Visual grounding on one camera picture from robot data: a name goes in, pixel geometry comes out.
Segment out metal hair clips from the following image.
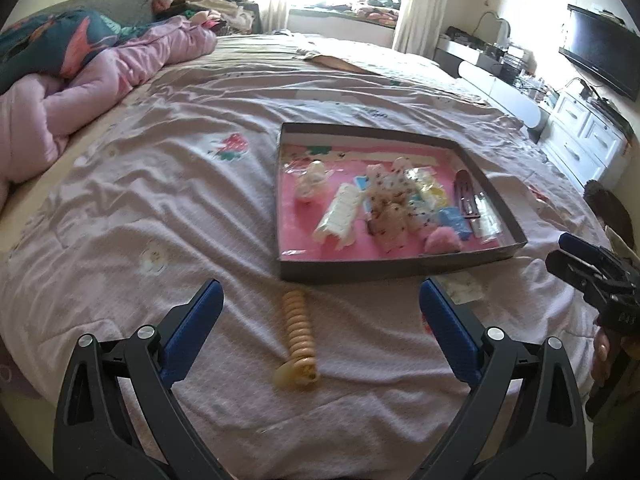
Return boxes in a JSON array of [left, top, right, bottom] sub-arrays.
[[452, 170, 483, 218]]

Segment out clear plastic packet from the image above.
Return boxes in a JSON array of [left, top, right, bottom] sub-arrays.
[[470, 192, 503, 241]]

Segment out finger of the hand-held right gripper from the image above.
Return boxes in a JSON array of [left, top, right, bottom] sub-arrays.
[[559, 232, 628, 273], [545, 251, 618, 307]]

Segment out cluttered white desk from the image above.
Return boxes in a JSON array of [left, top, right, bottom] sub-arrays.
[[435, 25, 538, 86]]

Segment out beige folded blanket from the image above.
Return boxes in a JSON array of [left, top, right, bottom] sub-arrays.
[[295, 35, 451, 78]]

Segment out grey green pillow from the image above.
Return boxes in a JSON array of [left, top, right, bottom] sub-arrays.
[[45, 0, 161, 28]]

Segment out beige spiral hair tie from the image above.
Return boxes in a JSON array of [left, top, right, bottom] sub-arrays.
[[274, 289, 320, 391]]

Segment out person's right hand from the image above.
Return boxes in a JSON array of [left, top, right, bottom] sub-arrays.
[[590, 329, 615, 387]]

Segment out pink quilt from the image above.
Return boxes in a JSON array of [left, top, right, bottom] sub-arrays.
[[0, 15, 218, 183]]

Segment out blue packet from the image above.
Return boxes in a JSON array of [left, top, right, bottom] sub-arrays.
[[435, 207, 473, 241]]

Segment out brown furry toy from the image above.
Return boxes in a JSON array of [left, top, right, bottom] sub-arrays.
[[582, 180, 635, 241]]

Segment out yellow packet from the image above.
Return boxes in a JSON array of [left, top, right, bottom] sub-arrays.
[[407, 167, 448, 211]]

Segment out white flower hair accessory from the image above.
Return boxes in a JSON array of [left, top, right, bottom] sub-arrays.
[[292, 160, 333, 206]]

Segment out black television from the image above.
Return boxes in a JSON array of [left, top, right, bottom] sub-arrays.
[[557, 4, 640, 103]]

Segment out grey tray with pink liner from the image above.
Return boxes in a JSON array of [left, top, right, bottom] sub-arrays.
[[276, 121, 528, 286]]

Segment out white dresser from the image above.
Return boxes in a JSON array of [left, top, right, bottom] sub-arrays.
[[540, 90, 633, 188]]

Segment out white patterned hair bow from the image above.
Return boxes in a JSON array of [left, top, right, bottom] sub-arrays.
[[365, 157, 426, 253]]

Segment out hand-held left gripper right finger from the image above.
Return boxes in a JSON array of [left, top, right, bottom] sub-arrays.
[[419, 276, 593, 480]]

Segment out black set-top box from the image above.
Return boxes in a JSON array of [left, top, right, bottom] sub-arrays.
[[592, 95, 636, 133]]

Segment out pile of clothes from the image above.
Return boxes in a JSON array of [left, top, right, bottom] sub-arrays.
[[152, 0, 261, 38]]

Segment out white hair claw clip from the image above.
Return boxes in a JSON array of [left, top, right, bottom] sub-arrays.
[[314, 183, 362, 248]]

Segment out clothes on window sill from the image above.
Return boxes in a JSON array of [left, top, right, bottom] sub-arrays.
[[350, 0, 403, 23]]

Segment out teal patterned blanket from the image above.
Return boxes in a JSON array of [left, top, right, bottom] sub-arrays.
[[0, 7, 131, 96]]

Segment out cream curtain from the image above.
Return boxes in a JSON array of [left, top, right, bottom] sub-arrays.
[[392, 0, 443, 56]]

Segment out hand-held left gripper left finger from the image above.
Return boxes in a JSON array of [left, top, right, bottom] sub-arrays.
[[52, 279, 236, 480]]

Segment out pink fluffy hair accessory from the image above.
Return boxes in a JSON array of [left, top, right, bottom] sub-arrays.
[[422, 226, 463, 256]]

